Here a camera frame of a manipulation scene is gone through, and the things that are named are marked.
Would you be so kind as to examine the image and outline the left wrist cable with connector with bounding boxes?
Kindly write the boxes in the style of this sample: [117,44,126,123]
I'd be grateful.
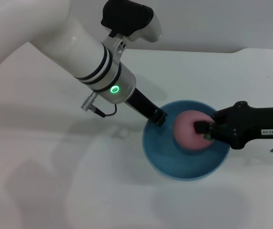
[80,92,118,118]

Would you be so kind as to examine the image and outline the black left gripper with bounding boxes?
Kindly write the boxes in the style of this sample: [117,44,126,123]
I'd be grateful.
[123,87,169,127]

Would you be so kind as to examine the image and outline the blue bowl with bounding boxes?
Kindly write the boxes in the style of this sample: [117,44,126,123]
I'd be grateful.
[142,100,231,183]

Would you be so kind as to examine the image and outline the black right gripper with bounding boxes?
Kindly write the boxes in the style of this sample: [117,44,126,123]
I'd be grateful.
[193,101,273,151]

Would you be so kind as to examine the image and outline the pink peach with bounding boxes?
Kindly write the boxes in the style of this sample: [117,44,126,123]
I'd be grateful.
[173,110,216,150]

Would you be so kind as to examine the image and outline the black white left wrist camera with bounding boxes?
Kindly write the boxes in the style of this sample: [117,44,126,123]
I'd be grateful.
[100,0,163,44]

